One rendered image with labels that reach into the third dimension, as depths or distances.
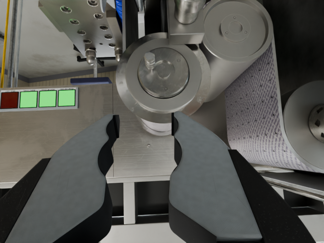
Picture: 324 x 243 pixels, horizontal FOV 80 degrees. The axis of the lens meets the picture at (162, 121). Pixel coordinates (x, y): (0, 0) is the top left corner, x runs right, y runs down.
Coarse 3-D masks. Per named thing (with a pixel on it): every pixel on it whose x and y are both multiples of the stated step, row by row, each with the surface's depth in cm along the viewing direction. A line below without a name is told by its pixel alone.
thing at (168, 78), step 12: (156, 48) 29; (168, 48) 29; (144, 60) 28; (156, 60) 28; (168, 60) 28; (180, 60) 28; (144, 72) 28; (156, 72) 29; (168, 72) 28; (180, 72) 28; (144, 84) 28; (156, 84) 28; (168, 84) 28; (180, 84) 28; (156, 96) 29; (168, 96) 28
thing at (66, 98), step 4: (60, 92) 62; (64, 92) 62; (68, 92) 62; (72, 92) 62; (60, 96) 62; (64, 96) 62; (68, 96) 62; (72, 96) 62; (60, 100) 62; (64, 100) 62; (68, 100) 62; (72, 100) 62; (60, 104) 62; (64, 104) 62; (68, 104) 62; (72, 104) 62
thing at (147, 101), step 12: (144, 48) 30; (180, 48) 30; (132, 60) 29; (192, 60) 30; (132, 72) 29; (192, 72) 29; (132, 84) 29; (192, 84) 29; (144, 96) 29; (180, 96) 29; (192, 96) 29; (156, 108) 28; (168, 108) 28
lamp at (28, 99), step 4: (24, 92) 62; (28, 92) 62; (32, 92) 62; (36, 92) 62; (24, 96) 62; (28, 96) 62; (32, 96) 62; (36, 96) 62; (24, 100) 62; (28, 100) 62; (32, 100) 62; (36, 100) 62; (20, 104) 62; (24, 104) 62; (28, 104) 62; (32, 104) 62
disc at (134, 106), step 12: (144, 36) 31; (156, 36) 31; (132, 48) 31; (192, 48) 31; (120, 60) 30; (204, 60) 31; (120, 72) 30; (204, 72) 30; (120, 84) 30; (204, 84) 30; (120, 96) 30; (132, 96) 30; (204, 96) 30; (132, 108) 29; (144, 108) 29; (180, 108) 29; (192, 108) 29; (156, 120) 29; (168, 120) 29
